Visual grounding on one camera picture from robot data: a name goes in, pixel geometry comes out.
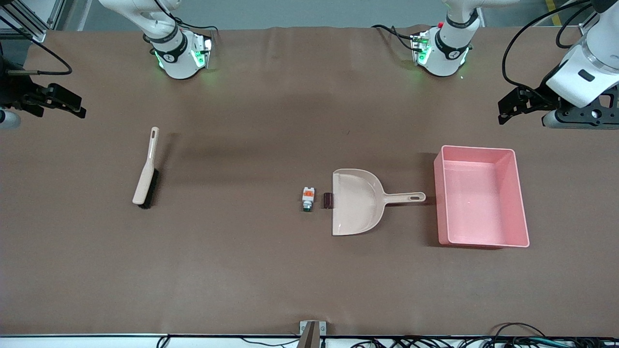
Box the pink plastic bin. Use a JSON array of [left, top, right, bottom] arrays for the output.
[[433, 145, 530, 248]]

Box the black cable bundle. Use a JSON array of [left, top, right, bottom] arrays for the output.
[[351, 323, 619, 348]]

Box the beige hand brush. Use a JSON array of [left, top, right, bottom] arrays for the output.
[[132, 127, 160, 209]]

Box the brown table mat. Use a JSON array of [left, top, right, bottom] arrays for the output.
[[0, 25, 619, 337]]

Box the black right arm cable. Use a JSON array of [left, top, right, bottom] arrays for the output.
[[0, 12, 73, 76]]

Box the black base cable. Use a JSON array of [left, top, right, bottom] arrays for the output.
[[172, 17, 218, 46], [371, 24, 416, 51]]

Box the grey metal bracket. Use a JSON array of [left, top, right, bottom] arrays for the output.
[[299, 320, 327, 336]]

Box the brown angled bar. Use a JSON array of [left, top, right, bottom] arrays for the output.
[[297, 321, 321, 348]]

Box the beige plastic dustpan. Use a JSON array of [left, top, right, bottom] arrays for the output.
[[331, 169, 427, 236]]

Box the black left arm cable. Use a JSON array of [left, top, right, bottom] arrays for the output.
[[501, 0, 595, 100]]

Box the aluminium frame profile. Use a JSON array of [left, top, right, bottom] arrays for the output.
[[0, 0, 66, 43]]

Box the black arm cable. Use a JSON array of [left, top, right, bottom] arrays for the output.
[[501, 0, 595, 100], [0, 12, 73, 76]]

